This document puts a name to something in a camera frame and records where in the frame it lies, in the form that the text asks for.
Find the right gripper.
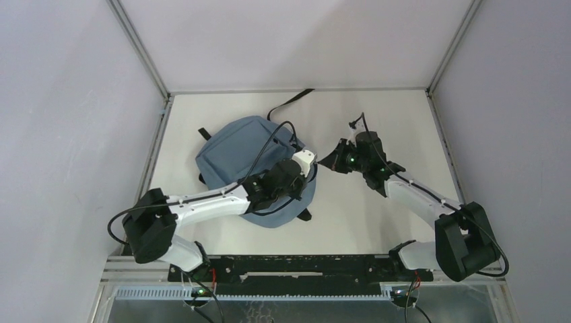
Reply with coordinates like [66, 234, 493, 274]
[321, 137, 369, 174]

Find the blue student backpack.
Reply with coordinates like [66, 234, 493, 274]
[195, 115, 318, 228]

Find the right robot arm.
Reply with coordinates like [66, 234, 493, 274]
[319, 131, 505, 282]

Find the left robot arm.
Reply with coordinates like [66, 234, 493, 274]
[121, 149, 316, 281]

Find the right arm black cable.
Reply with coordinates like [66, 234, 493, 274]
[348, 112, 510, 323]

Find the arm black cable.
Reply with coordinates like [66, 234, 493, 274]
[348, 112, 510, 323]
[106, 120, 300, 323]

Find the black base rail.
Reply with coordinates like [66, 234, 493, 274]
[168, 254, 434, 298]

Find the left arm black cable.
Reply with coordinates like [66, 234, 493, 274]
[106, 120, 300, 323]

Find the aluminium frame profile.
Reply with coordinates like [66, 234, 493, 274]
[106, 0, 171, 102]

